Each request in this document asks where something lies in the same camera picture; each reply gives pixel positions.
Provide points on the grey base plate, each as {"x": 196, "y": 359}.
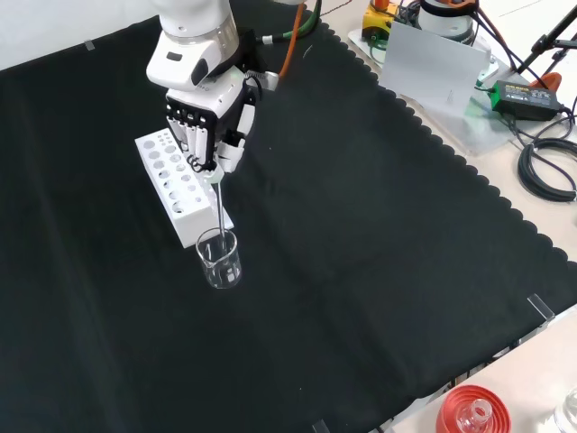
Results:
{"x": 478, "y": 135}

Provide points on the pale board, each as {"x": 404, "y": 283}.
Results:
{"x": 428, "y": 72}

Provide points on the clear glass vessel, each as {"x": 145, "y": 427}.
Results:
{"x": 569, "y": 412}

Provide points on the silver USB plug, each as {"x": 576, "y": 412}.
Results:
{"x": 272, "y": 81}

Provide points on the black bench cloth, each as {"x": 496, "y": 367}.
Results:
{"x": 338, "y": 225}

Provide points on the clear glass rod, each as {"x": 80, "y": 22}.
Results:
{"x": 220, "y": 212}

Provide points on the clear glass beaker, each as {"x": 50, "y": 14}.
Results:
{"x": 221, "y": 266}

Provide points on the yellow stop button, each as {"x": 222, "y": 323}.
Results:
{"x": 376, "y": 22}

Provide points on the black tripod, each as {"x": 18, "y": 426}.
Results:
{"x": 547, "y": 40}

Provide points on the white test tube rack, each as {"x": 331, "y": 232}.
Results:
{"x": 194, "y": 221}

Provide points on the black power adapter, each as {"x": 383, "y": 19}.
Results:
{"x": 525, "y": 99}

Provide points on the small clear glass flask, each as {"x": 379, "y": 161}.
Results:
{"x": 475, "y": 417}

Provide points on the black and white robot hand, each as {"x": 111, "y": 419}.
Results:
{"x": 225, "y": 106}

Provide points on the red ribbed funnel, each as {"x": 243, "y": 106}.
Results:
{"x": 451, "y": 406}

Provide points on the clear cloth clip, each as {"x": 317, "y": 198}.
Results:
{"x": 541, "y": 309}
{"x": 321, "y": 427}
{"x": 89, "y": 45}

